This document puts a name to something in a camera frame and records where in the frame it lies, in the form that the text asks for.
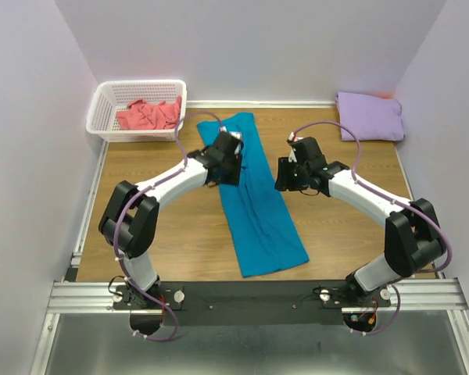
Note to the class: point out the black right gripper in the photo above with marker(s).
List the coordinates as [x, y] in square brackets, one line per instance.
[283, 181]

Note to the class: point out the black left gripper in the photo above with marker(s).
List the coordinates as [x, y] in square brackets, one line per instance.
[233, 179]

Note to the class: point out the blue t shirt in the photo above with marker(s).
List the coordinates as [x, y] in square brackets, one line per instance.
[263, 233]

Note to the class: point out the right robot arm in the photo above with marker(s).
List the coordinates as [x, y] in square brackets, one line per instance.
[412, 236]

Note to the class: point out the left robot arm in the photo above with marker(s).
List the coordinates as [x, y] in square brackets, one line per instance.
[130, 219]

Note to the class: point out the red t shirt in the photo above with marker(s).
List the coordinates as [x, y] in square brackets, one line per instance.
[141, 115]

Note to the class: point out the folded purple t shirt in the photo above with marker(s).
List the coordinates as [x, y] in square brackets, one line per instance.
[370, 118]

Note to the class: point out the white plastic laundry basket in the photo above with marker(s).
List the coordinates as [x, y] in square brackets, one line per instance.
[112, 97]

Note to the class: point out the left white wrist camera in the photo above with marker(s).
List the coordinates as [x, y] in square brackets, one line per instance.
[237, 135]

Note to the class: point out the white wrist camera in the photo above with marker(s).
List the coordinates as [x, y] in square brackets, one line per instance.
[237, 135]
[292, 139]

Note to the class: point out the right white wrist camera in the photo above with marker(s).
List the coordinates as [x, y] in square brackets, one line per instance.
[292, 139]

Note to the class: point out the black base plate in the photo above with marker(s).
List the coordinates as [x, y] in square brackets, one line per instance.
[248, 303]

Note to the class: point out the aluminium front rail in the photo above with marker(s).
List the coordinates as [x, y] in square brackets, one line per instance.
[416, 295]

